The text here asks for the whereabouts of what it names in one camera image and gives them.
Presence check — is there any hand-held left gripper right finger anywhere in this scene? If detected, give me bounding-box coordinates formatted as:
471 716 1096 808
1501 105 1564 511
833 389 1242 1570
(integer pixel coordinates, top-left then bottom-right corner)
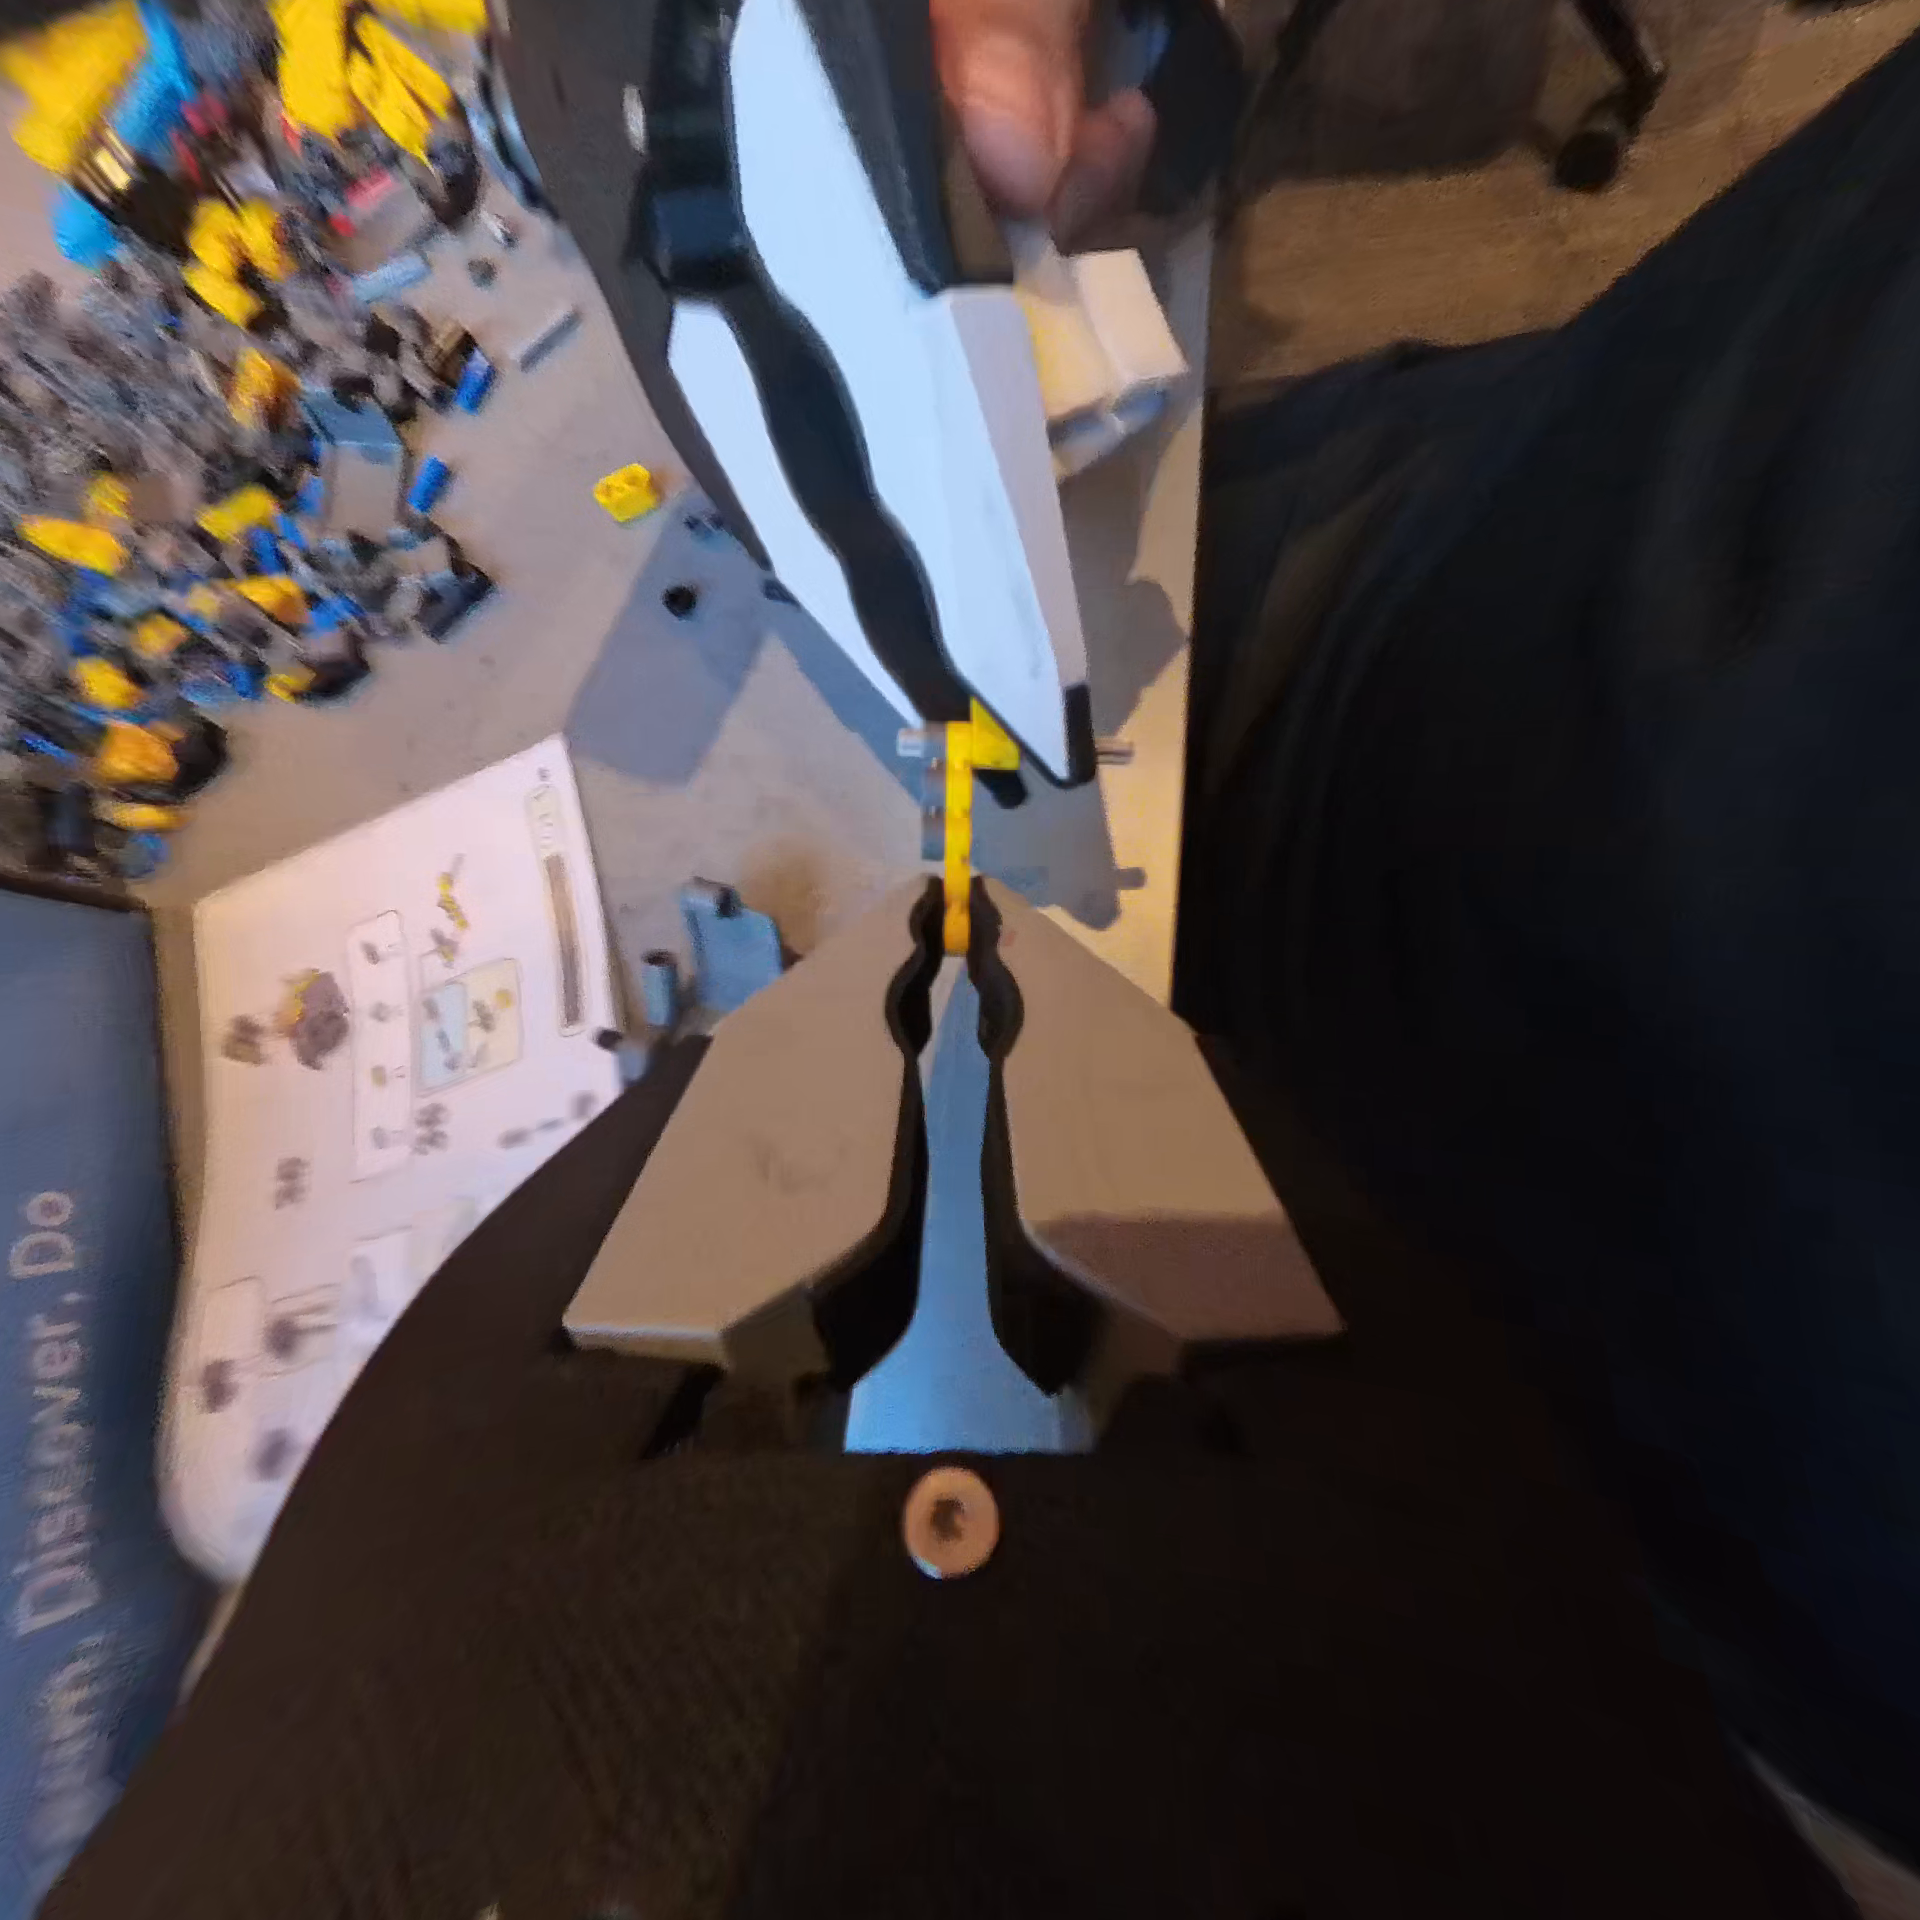
966 876 1348 1401

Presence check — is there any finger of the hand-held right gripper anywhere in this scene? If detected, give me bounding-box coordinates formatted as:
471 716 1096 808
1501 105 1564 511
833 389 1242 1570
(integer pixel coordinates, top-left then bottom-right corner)
664 292 971 738
726 0 1099 790

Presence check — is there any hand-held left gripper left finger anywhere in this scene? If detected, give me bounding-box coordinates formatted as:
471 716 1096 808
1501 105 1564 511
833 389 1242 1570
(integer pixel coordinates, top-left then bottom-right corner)
564 876 937 1394

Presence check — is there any yellow five-hole beam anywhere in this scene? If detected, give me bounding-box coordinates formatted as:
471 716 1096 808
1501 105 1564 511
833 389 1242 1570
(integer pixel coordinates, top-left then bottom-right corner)
931 721 993 955

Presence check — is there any grey desk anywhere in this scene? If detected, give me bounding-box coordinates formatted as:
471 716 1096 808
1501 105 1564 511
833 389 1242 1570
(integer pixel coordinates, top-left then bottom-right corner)
0 0 1218 1592

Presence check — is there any person's right hand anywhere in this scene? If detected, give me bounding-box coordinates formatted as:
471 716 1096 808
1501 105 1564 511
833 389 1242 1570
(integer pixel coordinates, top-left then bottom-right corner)
927 0 1164 254

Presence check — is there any grey and yellow brick subassembly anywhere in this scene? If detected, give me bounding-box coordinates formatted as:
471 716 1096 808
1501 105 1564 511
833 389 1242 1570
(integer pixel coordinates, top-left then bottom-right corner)
643 876 791 1053

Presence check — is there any white instruction booklet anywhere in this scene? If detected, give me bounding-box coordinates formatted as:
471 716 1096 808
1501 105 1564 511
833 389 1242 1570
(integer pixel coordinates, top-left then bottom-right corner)
157 734 633 1585

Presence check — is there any pile of small building bricks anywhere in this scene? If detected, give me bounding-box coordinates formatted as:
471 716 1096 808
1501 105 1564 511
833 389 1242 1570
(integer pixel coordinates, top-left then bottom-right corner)
0 194 504 889

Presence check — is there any grey-blue cardboard box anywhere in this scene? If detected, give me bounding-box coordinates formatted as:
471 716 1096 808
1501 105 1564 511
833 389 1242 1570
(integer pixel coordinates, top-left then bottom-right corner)
0 885 205 1920

